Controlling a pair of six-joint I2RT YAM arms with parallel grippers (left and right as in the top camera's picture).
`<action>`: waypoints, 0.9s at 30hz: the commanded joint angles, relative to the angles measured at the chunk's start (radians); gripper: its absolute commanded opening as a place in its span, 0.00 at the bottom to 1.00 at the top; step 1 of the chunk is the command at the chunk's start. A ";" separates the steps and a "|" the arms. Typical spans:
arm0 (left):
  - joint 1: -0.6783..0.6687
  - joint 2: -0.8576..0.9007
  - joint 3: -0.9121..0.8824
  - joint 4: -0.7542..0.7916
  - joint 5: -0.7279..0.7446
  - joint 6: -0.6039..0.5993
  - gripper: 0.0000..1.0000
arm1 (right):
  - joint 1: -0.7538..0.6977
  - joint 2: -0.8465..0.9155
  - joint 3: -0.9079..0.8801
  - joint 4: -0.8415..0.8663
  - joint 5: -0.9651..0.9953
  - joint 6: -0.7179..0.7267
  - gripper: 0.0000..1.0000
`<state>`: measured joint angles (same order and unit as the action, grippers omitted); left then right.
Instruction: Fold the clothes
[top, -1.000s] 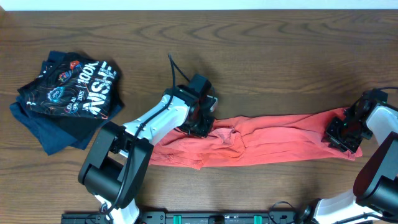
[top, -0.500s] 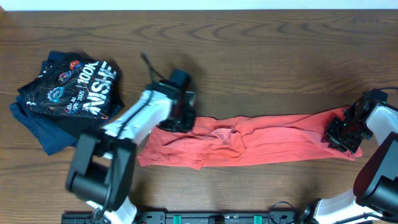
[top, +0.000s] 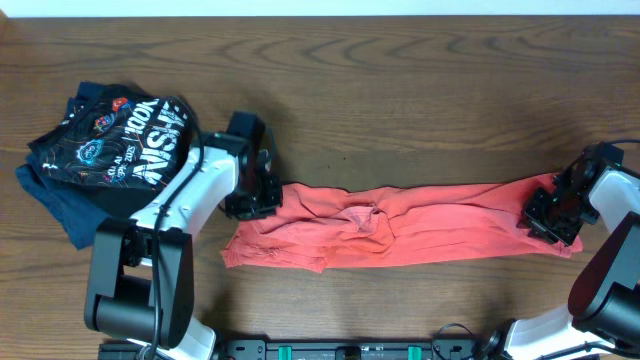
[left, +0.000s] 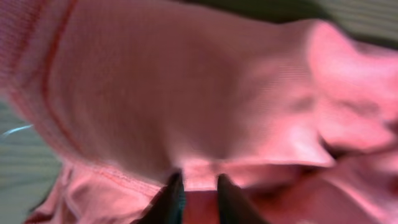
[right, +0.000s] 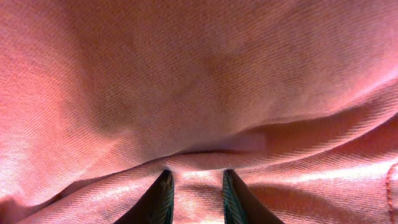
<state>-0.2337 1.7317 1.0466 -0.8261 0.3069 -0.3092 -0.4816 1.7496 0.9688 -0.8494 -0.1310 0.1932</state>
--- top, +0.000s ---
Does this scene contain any red soccer t-shirt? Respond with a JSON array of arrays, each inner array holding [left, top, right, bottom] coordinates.
[[221, 174, 583, 273]]

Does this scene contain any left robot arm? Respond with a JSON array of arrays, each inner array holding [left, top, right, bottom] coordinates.
[[85, 130, 282, 359]]

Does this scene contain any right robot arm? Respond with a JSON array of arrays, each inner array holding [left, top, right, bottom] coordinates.
[[478, 140, 639, 359]]

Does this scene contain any black printed t-shirt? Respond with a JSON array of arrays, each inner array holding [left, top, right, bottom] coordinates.
[[29, 95, 193, 191]]

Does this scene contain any navy blue folded garment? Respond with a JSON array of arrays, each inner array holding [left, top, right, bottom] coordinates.
[[15, 82, 153, 249]]

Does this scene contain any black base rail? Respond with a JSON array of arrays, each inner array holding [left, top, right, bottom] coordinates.
[[97, 324, 511, 360]]

